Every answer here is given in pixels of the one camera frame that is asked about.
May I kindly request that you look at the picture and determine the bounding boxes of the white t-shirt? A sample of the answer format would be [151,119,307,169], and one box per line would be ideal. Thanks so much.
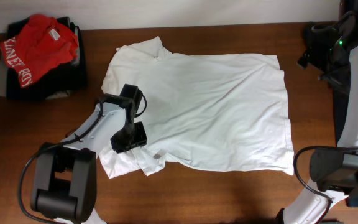
[99,37,294,178]

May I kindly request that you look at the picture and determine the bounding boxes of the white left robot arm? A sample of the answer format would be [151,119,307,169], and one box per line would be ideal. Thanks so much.
[17,84,147,223]

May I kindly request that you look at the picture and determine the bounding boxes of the black folded garment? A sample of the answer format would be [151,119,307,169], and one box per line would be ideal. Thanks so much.
[6,16,88,101]

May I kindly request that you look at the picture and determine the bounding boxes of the red printed t-shirt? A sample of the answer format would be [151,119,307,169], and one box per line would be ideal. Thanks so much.
[0,14,79,88]

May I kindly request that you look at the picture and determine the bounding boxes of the grey folded garment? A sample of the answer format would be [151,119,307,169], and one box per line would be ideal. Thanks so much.
[0,59,72,100]

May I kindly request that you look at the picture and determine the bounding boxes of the dark green trousers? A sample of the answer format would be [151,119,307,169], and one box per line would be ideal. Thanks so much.
[301,23,358,209]

